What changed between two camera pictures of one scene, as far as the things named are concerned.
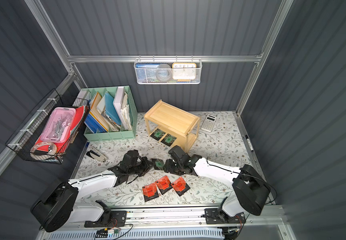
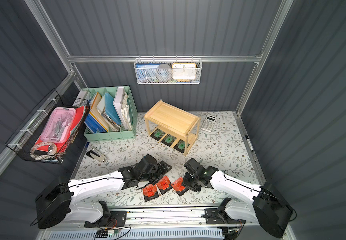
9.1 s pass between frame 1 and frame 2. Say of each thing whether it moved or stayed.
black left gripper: moved
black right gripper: moved
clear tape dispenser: stayed
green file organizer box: stayed
